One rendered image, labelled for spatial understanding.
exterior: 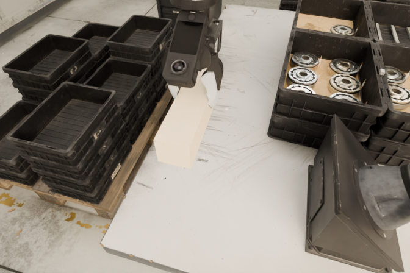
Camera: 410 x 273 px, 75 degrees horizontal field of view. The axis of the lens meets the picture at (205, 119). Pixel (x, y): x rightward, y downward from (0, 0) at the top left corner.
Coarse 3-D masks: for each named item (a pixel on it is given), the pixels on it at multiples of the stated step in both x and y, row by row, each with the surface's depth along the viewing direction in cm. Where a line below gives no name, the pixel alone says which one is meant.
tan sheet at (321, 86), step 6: (318, 60) 108; (324, 60) 108; (330, 60) 108; (288, 66) 105; (318, 66) 105; (324, 66) 105; (318, 72) 102; (324, 72) 102; (318, 78) 99; (324, 78) 99; (330, 78) 99; (318, 84) 97; (324, 84) 97; (318, 90) 94; (324, 90) 94
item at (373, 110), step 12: (324, 36) 102; (336, 36) 101; (288, 48) 95; (372, 48) 95; (288, 60) 90; (288, 96) 80; (300, 96) 78; (312, 96) 77; (324, 96) 77; (384, 96) 77; (348, 108) 76; (360, 108) 75; (372, 108) 74; (384, 108) 73
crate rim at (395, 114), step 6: (378, 42) 98; (378, 48) 95; (402, 48) 96; (408, 48) 96; (378, 54) 92; (378, 60) 90; (384, 78) 83; (384, 84) 81; (384, 90) 79; (390, 96) 77; (390, 102) 75; (390, 108) 73; (384, 114) 75; (390, 114) 73; (396, 114) 72; (402, 114) 72; (408, 114) 72; (396, 120) 74; (402, 120) 73; (408, 120) 72
